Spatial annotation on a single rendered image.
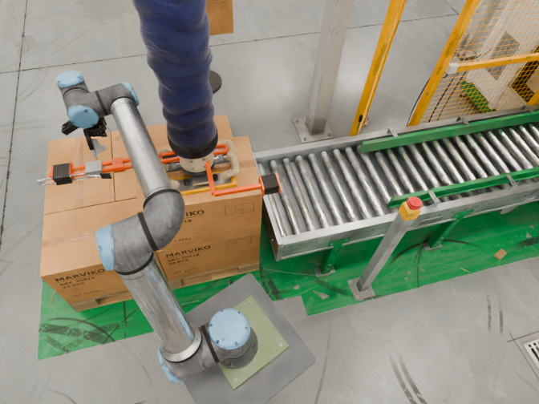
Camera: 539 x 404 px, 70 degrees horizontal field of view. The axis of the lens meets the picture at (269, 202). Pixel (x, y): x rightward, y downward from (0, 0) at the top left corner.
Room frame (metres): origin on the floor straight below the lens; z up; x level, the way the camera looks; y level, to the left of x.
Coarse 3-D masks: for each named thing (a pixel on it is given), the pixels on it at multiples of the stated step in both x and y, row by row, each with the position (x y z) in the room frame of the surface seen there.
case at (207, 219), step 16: (240, 144) 1.42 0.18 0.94; (240, 160) 1.30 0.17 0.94; (176, 176) 1.17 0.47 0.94; (240, 176) 1.20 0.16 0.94; (256, 176) 1.21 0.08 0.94; (208, 192) 1.08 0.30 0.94; (240, 192) 1.10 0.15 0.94; (256, 192) 1.11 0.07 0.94; (192, 208) 1.01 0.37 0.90; (208, 208) 1.03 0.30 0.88; (224, 208) 1.05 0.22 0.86; (240, 208) 1.07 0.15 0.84; (256, 208) 1.09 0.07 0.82; (192, 224) 1.00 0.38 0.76; (208, 224) 1.03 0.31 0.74; (224, 224) 1.05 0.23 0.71; (240, 224) 1.07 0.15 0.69; (256, 224) 1.10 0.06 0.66; (176, 240) 0.98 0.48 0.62; (192, 240) 1.00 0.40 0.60; (208, 240) 1.02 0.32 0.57
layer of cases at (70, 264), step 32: (160, 128) 1.88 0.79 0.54; (224, 128) 1.93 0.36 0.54; (64, 160) 1.53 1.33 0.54; (96, 160) 1.55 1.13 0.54; (64, 192) 1.28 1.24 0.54; (96, 192) 1.30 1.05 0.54; (128, 192) 1.32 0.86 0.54; (64, 224) 1.06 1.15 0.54; (96, 224) 1.08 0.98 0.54; (64, 256) 0.87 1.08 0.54; (96, 256) 0.89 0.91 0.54; (160, 256) 0.94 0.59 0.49; (192, 256) 1.00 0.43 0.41; (224, 256) 1.06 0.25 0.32; (256, 256) 1.13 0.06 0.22; (64, 288) 0.76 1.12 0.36; (96, 288) 0.81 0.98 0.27
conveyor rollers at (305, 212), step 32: (512, 128) 2.16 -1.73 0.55; (288, 160) 1.68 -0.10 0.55; (352, 160) 1.73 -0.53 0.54; (384, 160) 1.75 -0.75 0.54; (416, 160) 1.79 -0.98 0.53; (448, 160) 1.79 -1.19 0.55; (480, 160) 1.84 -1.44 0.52; (512, 160) 1.84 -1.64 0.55; (352, 192) 1.47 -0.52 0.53; (384, 192) 1.47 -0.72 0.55; (480, 192) 1.54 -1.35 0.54
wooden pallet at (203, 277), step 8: (248, 264) 1.11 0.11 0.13; (256, 264) 1.12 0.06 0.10; (208, 272) 1.02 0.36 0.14; (216, 272) 1.08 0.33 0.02; (224, 272) 1.08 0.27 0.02; (232, 272) 1.09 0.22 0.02; (240, 272) 1.09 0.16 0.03; (248, 272) 1.11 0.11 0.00; (176, 280) 0.95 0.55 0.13; (184, 280) 1.00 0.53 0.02; (192, 280) 1.01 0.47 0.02; (200, 280) 1.01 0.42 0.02; (208, 280) 1.02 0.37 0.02; (176, 288) 0.95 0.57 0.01; (104, 296) 0.81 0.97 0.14; (112, 296) 0.85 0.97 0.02; (120, 296) 0.86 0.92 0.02; (128, 296) 0.86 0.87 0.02; (72, 304) 0.75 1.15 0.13; (80, 304) 0.76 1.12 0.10; (88, 304) 0.77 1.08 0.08; (96, 304) 0.78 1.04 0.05; (104, 304) 0.80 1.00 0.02
